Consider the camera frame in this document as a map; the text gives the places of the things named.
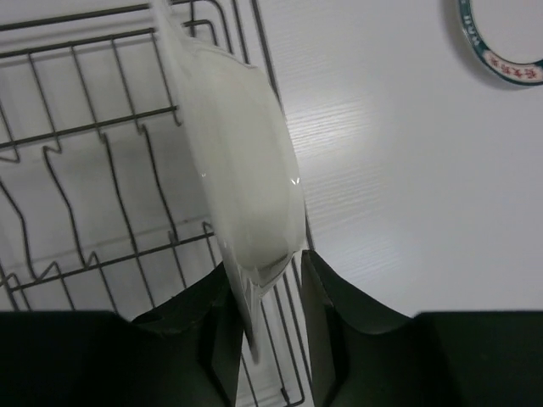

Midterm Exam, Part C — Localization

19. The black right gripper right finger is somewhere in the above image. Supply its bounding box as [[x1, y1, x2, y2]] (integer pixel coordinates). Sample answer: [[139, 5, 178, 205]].
[[301, 250, 542, 406]]

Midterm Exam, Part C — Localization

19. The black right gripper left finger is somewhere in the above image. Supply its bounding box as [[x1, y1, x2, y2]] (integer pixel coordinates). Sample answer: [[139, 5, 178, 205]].
[[1, 266, 242, 406]]

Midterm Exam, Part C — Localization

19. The white deep plate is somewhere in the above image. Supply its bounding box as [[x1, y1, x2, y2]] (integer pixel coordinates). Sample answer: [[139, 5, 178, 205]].
[[150, 1, 306, 360]]

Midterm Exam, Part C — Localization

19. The green rimmed white plate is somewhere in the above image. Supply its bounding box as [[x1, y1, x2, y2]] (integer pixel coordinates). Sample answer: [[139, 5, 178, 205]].
[[439, 1, 542, 88]]

